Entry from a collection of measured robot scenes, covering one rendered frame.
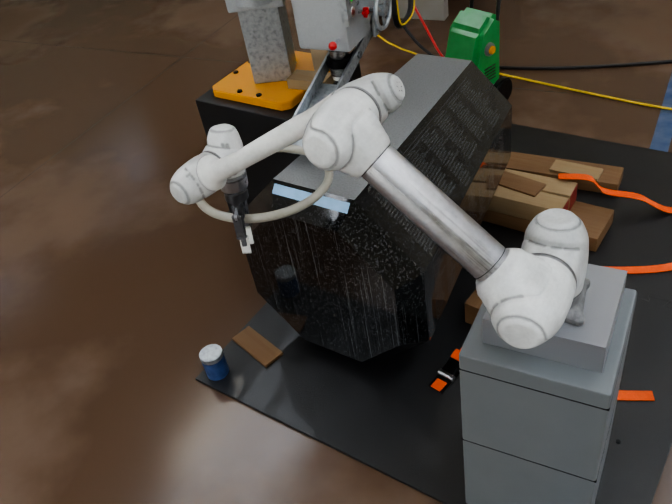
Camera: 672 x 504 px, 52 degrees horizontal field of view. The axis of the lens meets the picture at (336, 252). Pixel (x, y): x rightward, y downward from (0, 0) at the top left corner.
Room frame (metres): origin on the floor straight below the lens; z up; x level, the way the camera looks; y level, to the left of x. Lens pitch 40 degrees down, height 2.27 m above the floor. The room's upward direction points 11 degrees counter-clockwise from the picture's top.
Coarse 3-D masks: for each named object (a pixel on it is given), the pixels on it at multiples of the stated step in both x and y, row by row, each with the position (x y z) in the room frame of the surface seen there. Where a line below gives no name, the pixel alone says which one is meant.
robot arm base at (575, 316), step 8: (584, 280) 1.31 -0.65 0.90; (584, 288) 1.27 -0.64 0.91; (576, 296) 1.21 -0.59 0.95; (584, 296) 1.24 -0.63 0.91; (576, 304) 1.21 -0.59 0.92; (568, 312) 1.19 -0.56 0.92; (576, 312) 1.19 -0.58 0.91; (568, 320) 1.18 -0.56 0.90; (576, 320) 1.17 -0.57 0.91; (584, 320) 1.17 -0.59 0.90
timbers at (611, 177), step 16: (512, 160) 3.07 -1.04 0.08; (528, 160) 3.05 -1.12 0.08; (544, 160) 3.02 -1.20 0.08; (608, 176) 2.77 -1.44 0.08; (576, 208) 2.56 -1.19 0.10; (592, 208) 2.54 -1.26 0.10; (496, 224) 2.65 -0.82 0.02; (512, 224) 2.59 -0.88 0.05; (528, 224) 2.54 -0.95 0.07; (592, 224) 2.42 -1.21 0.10; (608, 224) 2.44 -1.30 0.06; (592, 240) 2.33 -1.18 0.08
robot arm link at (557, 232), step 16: (544, 224) 1.27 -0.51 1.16; (560, 224) 1.25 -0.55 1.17; (576, 224) 1.25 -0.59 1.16; (528, 240) 1.27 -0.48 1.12; (544, 240) 1.23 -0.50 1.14; (560, 240) 1.22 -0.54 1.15; (576, 240) 1.22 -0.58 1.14; (560, 256) 1.19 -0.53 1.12; (576, 256) 1.20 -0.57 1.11; (576, 272) 1.17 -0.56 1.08; (576, 288) 1.17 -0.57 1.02
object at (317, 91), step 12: (360, 48) 2.59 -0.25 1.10; (324, 60) 2.57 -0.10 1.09; (324, 72) 2.55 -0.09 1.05; (348, 72) 2.49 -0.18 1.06; (312, 84) 2.47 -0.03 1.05; (324, 84) 2.50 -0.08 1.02; (312, 96) 2.45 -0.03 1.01; (324, 96) 2.44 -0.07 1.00; (300, 108) 2.37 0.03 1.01; (300, 144) 2.24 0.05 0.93
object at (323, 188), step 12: (324, 180) 1.94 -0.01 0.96; (324, 192) 1.88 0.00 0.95; (204, 204) 1.91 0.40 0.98; (300, 204) 1.81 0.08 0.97; (312, 204) 1.84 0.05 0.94; (216, 216) 1.84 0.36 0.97; (228, 216) 1.81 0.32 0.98; (252, 216) 1.79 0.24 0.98; (264, 216) 1.78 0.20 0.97; (276, 216) 1.78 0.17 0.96
